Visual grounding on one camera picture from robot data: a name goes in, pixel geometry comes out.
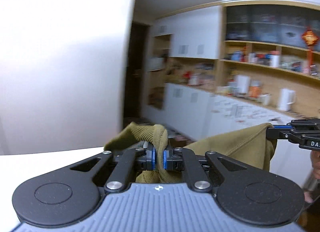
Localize white lower cabinets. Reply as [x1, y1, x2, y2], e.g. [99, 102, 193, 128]
[142, 83, 311, 185]

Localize red Chinese knot ornament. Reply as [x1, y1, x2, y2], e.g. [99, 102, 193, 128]
[301, 27, 319, 72]

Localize white upper cabinet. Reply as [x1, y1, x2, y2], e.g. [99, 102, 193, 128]
[152, 6, 222, 59]

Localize white kettle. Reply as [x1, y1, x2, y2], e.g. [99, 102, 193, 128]
[277, 89, 296, 112]

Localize olive green sweatshirt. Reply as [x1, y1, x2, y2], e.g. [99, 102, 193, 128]
[104, 122, 277, 183]

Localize wooden wall shelf unit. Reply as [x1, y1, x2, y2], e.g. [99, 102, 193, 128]
[146, 1, 319, 117]

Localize white tall container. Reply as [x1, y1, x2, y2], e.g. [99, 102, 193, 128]
[235, 75, 251, 95]

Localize person's right hand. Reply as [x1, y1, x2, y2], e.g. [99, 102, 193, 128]
[304, 151, 320, 203]

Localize white mug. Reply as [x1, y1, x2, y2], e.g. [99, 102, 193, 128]
[259, 94, 271, 106]

